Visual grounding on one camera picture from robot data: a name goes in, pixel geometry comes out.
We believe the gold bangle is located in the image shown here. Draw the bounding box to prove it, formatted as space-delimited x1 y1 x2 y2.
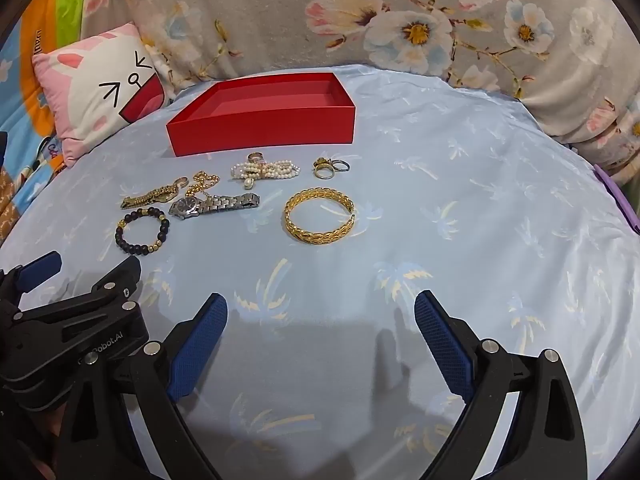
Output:
284 187 357 244

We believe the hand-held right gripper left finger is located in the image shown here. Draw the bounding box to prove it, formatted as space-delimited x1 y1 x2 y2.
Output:
52 294 228 480

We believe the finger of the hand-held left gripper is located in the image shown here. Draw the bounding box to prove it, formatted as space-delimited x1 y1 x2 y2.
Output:
0 256 149 406
0 252 63 311

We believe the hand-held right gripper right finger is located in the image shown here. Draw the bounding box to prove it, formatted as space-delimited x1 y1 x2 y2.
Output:
414 290 588 480

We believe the colourful cartoon blanket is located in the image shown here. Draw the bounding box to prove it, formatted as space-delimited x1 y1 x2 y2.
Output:
0 0 106 241

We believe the grey floral blanket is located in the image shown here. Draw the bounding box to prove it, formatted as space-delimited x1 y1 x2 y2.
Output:
82 0 640 181

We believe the pink white cat pillow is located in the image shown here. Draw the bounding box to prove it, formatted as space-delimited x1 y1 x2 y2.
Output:
31 22 168 167

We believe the red cardboard box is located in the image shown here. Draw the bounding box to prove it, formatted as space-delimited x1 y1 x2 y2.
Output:
166 72 357 158

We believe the silver wrist watch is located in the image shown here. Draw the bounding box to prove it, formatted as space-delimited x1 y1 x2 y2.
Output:
168 192 261 220

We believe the thin gold chain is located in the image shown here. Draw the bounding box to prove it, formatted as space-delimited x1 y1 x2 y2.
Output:
186 171 222 202

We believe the pearl bracelet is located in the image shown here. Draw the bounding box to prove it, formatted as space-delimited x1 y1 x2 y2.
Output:
231 159 301 190

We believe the black bead bracelet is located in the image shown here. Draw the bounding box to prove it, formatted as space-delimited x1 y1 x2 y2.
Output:
115 207 172 257

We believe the gold link bracelet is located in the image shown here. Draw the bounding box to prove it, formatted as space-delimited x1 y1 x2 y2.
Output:
121 185 182 210

